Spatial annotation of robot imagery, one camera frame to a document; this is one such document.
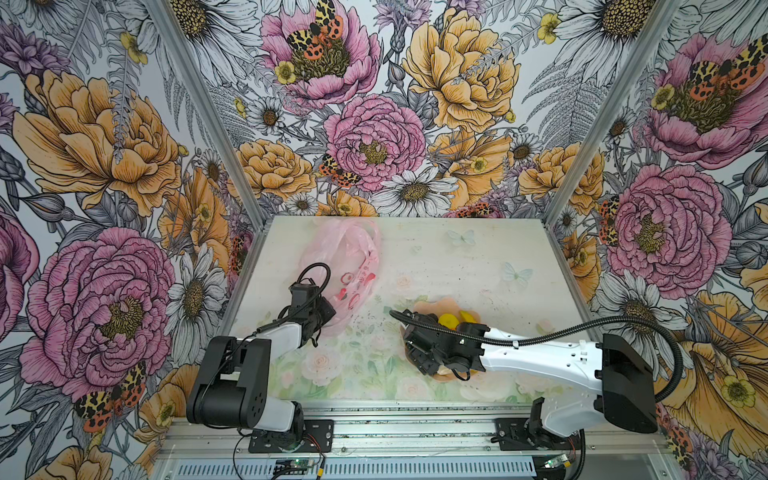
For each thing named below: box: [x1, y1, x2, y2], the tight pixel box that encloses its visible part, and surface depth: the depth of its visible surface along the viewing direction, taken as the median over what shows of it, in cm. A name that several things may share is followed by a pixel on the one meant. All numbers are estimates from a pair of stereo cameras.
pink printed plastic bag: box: [297, 217, 382, 333], surface depth 101 cm
